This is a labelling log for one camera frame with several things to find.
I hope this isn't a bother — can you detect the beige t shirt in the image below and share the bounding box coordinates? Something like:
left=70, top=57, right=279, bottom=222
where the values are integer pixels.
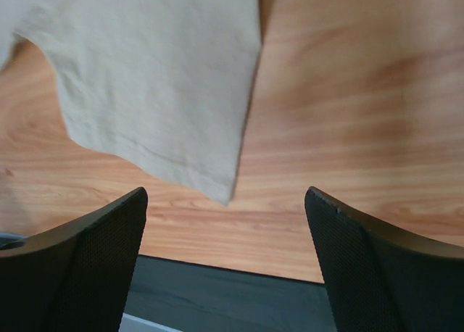
left=1, top=0, right=262, bottom=205

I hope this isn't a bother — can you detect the black cloth strip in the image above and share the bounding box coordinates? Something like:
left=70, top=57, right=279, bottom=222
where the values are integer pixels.
left=125, top=256, right=336, bottom=331

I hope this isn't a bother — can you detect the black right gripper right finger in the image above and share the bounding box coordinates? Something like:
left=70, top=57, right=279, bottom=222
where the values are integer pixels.
left=304, top=187, right=463, bottom=331

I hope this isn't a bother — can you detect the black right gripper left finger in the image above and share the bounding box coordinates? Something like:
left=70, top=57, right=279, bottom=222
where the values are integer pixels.
left=1, top=187, right=148, bottom=331

